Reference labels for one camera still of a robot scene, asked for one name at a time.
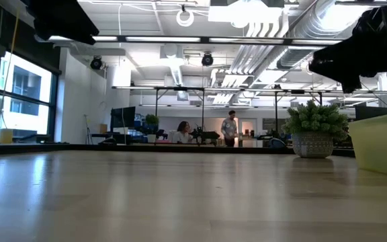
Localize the black aluminium table frame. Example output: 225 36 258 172
0 143 355 158

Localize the black ceiling camera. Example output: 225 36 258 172
201 52 214 67
90 56 104 71

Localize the black computer monitor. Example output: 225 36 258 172
110 106 136 132

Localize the translucent yellow plastic basket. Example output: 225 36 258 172
347 111 387 178

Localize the yellow chair back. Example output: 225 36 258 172
0 128 14 145

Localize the leafy plant in white pot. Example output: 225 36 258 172
145 114 160 144

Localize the person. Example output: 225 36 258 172
174 120 193 144
220 110 239 147

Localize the white cable coil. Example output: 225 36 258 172
175 9 195 28

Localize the dark flat monitor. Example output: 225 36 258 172
354 106 387 121

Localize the green succulent in patterned pot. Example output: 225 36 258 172
282 99 349 159

